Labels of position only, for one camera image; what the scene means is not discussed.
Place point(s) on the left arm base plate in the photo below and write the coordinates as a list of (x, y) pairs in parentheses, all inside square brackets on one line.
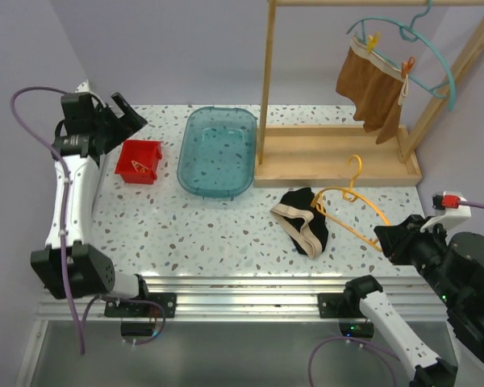
[(154, 305)]

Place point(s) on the pink clothespin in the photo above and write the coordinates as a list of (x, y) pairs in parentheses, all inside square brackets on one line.
[(137, 165)]

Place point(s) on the yellow clothespin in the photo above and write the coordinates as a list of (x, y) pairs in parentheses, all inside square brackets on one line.
[(372, 41)]

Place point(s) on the yellow plastic hanger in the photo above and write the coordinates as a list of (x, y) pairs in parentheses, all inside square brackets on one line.
[(350, 195)]

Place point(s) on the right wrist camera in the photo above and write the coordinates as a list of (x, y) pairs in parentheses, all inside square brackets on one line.
[(450, 211)]

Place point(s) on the teal transparent plastic tub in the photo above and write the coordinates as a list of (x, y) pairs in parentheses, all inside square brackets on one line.
[(217, 157)]

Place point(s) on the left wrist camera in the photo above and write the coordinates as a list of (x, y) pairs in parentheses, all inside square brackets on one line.
[(84, 87)]

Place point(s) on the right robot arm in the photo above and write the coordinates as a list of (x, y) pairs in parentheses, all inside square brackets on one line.
[(454, 270)]

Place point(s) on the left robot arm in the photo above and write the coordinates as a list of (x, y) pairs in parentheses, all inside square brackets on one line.
[(69, 264)]

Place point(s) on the red plastic bin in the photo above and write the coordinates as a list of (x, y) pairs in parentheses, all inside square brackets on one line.
[(147, 152)]

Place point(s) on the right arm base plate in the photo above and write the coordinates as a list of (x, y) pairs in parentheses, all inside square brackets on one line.
[(335, 305)]

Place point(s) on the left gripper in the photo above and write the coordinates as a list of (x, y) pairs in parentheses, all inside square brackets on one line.
[(127, 125)]

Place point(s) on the wooden clothes rack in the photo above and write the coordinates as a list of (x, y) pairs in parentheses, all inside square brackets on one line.
[(319, 154)]

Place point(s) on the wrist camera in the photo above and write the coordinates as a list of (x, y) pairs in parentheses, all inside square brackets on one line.
[(450, 211), (84, 87)]

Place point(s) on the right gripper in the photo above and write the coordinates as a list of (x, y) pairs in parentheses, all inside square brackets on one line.
[(403, 235)]

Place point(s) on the brown underwear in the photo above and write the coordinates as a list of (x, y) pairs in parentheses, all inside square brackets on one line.
[(376, 89)]

